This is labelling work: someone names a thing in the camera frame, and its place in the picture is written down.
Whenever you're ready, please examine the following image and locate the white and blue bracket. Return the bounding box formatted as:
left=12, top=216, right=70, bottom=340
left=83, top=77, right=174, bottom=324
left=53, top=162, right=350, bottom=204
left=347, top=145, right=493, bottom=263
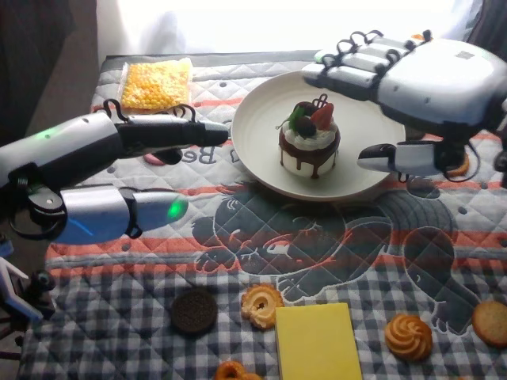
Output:
left=0, top=236, right=44, bottom=324

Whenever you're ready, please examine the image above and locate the bag of yellow beads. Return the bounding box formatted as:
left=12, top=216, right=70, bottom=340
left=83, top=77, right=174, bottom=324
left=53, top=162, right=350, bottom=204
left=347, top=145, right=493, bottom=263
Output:
left=118, top=56, right=193, bottom=112

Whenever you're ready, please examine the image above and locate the swirl butter cookie with hole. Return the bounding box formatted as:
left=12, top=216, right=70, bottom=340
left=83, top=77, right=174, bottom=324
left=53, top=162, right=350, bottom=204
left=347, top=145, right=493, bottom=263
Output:
left=239, top=283, right=285, bottom=330

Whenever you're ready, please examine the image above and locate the dark curtain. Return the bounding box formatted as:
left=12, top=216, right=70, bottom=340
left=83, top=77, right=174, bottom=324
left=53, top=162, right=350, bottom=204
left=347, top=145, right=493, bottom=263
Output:
left=466, top=0, right=507, bottom=64
left=0, top=0, right=100, bottom=138

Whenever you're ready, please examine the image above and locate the yellow rectangular pad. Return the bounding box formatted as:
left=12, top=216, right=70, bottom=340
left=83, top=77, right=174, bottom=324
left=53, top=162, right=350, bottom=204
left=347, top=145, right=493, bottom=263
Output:
left=274, top=302, right=364, bottom=380

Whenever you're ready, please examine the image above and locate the round tan biscuit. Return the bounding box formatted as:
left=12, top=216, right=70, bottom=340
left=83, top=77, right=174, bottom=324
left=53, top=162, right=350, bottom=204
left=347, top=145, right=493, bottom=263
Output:
left=471, top=300, right=507, bottom=349
left=445, top=152, right=471, bottom=178

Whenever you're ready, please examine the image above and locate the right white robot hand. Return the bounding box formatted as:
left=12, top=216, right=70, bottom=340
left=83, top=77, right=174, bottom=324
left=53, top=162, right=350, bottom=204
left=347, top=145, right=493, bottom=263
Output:
left=302, top=29, right=507, bottom=181

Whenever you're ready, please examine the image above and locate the chocolate cupcake with fruit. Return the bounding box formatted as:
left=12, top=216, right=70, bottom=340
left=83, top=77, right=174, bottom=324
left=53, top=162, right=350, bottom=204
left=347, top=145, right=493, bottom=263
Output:
left=275, top=93, right=342, bottom=180

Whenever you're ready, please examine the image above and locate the orange pretzel cookie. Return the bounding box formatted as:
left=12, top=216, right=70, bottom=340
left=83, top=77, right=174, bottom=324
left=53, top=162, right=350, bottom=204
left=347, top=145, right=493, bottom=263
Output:
left=213, top=359, right=263, bottom=380

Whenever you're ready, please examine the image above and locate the black knob mount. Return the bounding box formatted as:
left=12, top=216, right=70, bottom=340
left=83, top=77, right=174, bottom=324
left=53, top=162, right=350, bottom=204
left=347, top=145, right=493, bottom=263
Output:
left=28, top=270, right=57, bottom=318

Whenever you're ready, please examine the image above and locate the white round plate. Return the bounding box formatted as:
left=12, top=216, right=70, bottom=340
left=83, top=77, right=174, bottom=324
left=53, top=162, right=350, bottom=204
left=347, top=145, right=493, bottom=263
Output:
left=231, top=70, right=406, bottom=203

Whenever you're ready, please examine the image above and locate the grey quilt with bear print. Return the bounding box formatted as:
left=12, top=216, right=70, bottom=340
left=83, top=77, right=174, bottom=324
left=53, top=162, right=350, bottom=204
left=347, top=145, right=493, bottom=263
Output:
left=17, top=49, right=507, bottom=380

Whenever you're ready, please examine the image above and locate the dark chocolate sandwich cookie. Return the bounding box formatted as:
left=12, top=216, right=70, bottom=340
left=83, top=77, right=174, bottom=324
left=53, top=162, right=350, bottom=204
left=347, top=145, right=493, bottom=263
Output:
left=170, top=288, right=219, bottom=336

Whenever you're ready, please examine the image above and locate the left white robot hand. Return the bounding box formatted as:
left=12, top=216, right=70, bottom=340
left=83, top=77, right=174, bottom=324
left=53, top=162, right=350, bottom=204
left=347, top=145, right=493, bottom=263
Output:
left=0, top=98, right=231, bottom=245

